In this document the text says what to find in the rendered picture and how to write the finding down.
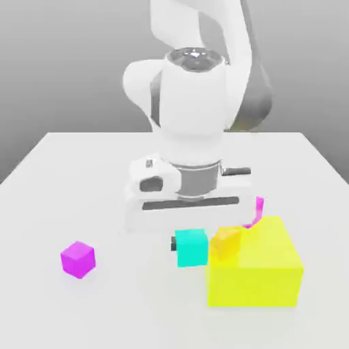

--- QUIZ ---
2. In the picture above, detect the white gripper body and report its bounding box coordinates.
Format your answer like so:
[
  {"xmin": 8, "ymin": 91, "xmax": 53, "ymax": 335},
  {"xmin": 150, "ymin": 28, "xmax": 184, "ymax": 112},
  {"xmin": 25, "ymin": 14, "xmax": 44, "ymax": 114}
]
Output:
[{"xmin": 123, "ymin": 185, "xmax": 257, "ymax": 233}]

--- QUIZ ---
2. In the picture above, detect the small cyan cube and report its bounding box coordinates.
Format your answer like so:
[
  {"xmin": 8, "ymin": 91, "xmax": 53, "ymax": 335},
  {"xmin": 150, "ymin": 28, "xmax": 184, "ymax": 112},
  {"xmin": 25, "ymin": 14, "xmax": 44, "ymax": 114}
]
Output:
[{"xmin": 174, "ymin": 228, "xmax": 210, "ymax": 269}]

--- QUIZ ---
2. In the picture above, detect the small orange cube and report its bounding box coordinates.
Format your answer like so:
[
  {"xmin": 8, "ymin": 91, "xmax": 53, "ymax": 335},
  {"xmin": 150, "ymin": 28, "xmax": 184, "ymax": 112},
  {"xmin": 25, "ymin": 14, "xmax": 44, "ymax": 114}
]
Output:
[{"xmin": 209, "ymin": 226, "xmax": 243, "ymax": 264}]

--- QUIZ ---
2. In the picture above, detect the small magenta cube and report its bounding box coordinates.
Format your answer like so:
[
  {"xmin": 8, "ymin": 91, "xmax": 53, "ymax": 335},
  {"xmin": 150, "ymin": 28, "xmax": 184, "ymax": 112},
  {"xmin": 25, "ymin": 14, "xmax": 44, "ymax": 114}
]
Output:
[
  {"xmin": 241, "ymin": 196, "xmax": 265, "ymax": 230},
  {"xmin": 60, "ymin": 240, "xmax": 97, "ymax": 279}
]

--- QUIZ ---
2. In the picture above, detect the large yellow box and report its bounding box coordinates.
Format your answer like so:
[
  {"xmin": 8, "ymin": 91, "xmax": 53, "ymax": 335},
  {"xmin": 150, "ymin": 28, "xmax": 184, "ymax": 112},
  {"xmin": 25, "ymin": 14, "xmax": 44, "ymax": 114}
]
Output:
[{"xmin": 204, "ymin": 215, "xmax": 305, "ymax": 308}]

